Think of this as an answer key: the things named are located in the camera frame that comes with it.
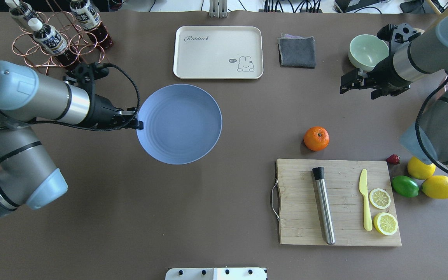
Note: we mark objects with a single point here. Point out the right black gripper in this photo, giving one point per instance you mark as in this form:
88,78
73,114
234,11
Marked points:
385,75

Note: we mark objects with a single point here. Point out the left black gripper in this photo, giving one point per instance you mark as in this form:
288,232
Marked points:
102,111

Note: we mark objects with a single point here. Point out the blue round plate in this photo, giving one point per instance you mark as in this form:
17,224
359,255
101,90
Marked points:
181,124

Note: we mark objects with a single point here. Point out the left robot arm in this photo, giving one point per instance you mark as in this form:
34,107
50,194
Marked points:
28,176

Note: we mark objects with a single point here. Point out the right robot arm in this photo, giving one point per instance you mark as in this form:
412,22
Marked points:
412,56

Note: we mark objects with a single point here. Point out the mint green bowl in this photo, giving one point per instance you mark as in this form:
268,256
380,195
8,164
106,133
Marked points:
366,51

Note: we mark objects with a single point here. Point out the grey folded cloth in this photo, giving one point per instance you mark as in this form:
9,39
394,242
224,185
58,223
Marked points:
297,51

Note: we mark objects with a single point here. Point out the orange tangerine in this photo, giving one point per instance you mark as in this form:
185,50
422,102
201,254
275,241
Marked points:
316,138

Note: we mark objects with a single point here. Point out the red strawberry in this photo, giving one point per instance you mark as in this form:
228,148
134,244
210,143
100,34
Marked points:
394,159

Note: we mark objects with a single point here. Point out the yellow plastic knife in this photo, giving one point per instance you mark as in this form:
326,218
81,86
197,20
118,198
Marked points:
363,189

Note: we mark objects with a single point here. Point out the cream rabbit tray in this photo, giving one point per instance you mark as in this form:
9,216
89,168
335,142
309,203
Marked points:
218,52

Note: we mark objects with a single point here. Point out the green lime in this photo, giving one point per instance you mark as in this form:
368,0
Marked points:
405,186

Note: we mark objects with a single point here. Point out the upper lemon half slice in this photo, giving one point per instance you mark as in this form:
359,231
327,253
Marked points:
380,198

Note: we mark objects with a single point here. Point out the lemon half slice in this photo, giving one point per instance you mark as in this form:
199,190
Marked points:
380,198
385,223

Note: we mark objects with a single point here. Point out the front tea bottle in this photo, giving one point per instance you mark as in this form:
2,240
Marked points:
53,43

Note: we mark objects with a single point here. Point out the tea bottle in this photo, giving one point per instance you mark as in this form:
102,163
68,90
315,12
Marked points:
89,19
21,13
53,43

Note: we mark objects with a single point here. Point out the right rear tea bottle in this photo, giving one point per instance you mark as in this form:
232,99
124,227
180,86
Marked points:
89,19

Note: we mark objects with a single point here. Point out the lower whole lemon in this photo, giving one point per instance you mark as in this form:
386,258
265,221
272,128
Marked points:
436,187

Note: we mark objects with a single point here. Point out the lower lemon half slice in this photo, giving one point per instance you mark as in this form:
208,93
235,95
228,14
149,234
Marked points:
385,223

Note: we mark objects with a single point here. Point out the wooden cutting board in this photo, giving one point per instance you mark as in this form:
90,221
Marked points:
300,221

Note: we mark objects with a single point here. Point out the left rear tea bottle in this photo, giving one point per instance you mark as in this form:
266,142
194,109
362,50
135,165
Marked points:
21,13

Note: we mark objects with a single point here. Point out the copper wire bottle rack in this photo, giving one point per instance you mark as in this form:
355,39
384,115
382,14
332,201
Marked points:
65,23

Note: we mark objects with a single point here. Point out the white camera mast base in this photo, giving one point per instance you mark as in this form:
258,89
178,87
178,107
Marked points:
225,273

